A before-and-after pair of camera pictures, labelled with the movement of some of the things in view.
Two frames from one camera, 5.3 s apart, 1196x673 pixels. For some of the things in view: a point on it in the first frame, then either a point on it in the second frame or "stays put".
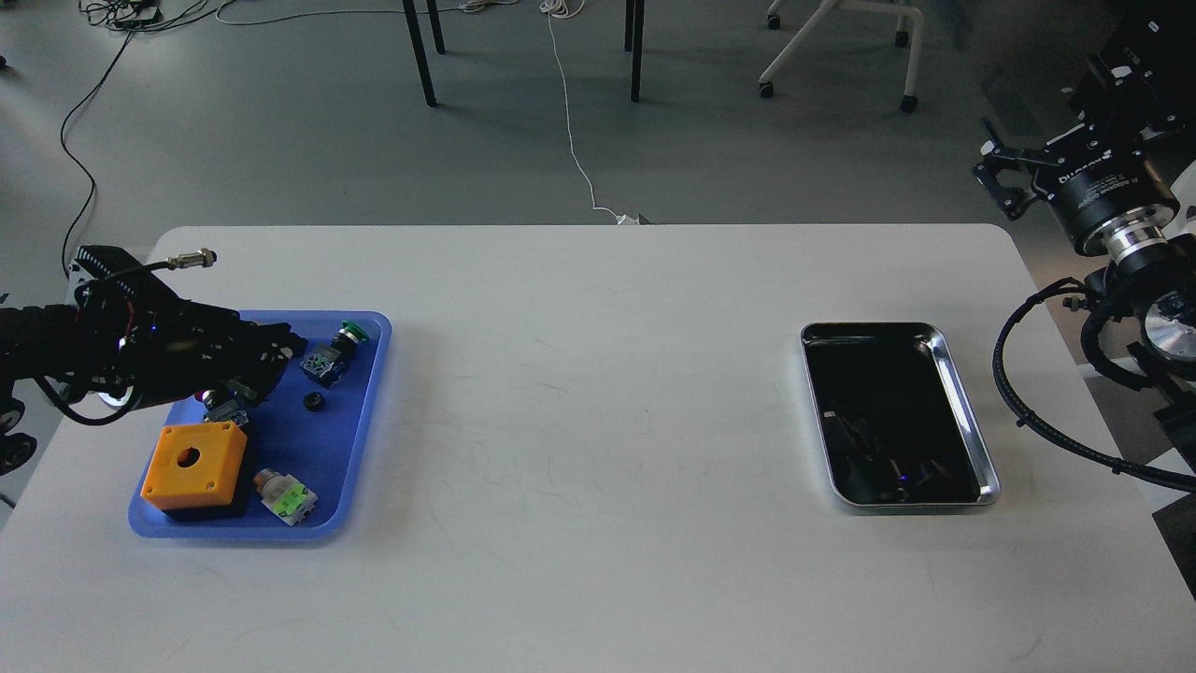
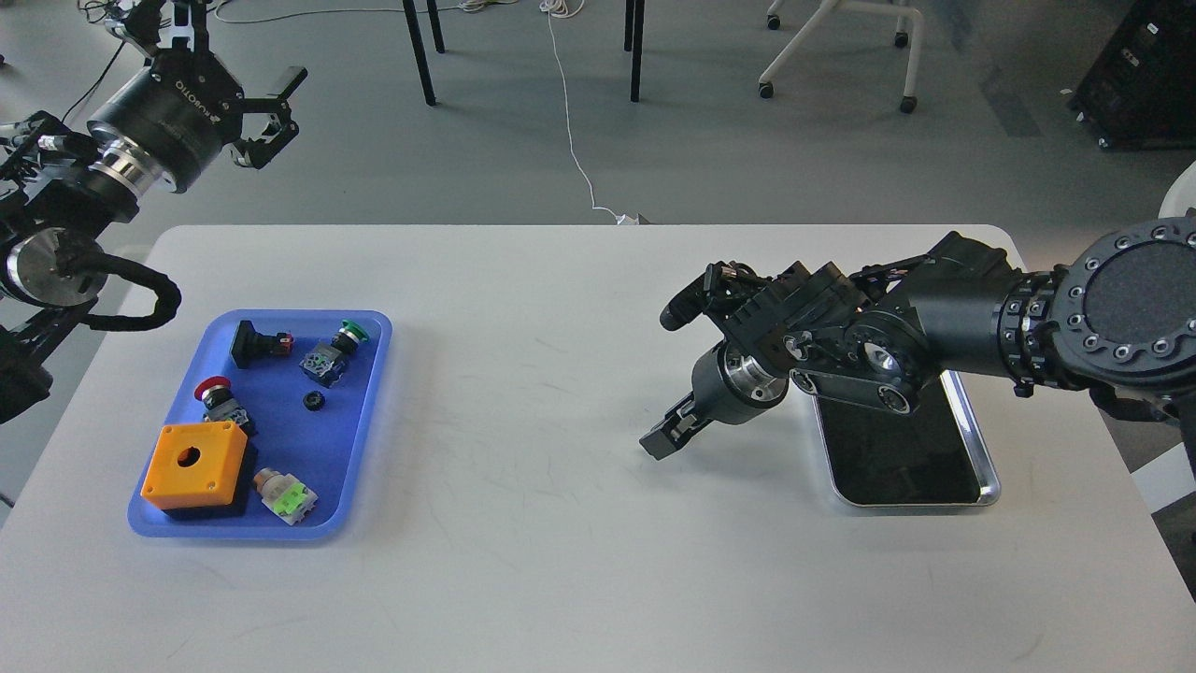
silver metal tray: x=896 y=423 stays put
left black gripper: x=167 y=350 to x=184 y=109
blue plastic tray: x=306 y=436 stays put
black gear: x=314 y=402 stays put
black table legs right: x=633 y=33 stays put
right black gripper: x=1139 y=83 to x=729 y=386
